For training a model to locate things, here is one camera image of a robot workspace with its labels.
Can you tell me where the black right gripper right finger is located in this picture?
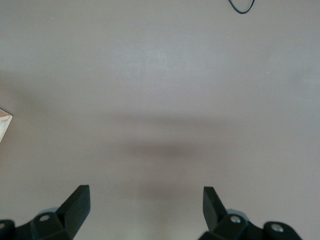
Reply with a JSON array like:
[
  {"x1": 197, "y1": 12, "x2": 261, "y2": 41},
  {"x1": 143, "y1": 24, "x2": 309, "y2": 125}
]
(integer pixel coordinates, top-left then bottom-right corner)
[{"x1": 198, "y1": 186, "x2": 304, "y2": 240}]

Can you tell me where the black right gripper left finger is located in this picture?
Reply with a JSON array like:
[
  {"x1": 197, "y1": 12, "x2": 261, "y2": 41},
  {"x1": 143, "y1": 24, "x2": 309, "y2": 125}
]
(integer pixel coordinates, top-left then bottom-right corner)
[{"x1": 0, "y1": 184, "x2": 91, "y2": 240}]

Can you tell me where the light wooden drawer cabinet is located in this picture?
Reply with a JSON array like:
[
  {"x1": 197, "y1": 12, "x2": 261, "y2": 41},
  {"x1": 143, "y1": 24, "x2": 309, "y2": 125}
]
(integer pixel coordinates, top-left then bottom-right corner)
[{"x1": 0, "y1": 107, "x2": 14, "y2": 144}]

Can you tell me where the thin black looped cable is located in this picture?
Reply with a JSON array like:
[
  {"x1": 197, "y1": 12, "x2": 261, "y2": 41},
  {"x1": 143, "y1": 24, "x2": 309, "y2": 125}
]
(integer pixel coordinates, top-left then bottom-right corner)
[{"x1": 227, "y1": 0, "x2": 256, "y2": 15}]

